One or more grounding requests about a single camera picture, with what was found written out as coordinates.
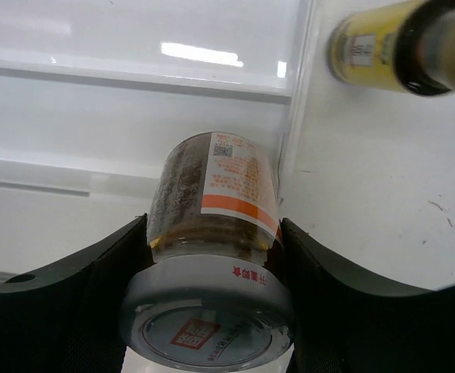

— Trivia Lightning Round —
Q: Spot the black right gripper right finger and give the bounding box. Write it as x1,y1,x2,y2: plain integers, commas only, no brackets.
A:
282,219,455,372

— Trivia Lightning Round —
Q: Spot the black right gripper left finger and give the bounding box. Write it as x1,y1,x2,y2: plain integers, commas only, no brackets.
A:
0,215,150,372

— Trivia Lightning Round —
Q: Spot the sauce jar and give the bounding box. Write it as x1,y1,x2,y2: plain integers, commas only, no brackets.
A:
120,132,294,372

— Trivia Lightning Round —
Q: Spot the yellow small bottle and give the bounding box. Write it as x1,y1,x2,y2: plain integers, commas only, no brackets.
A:
327,1,455,97

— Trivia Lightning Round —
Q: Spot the white divided tray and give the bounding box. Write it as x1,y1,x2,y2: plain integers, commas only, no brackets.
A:
0,1,314,281

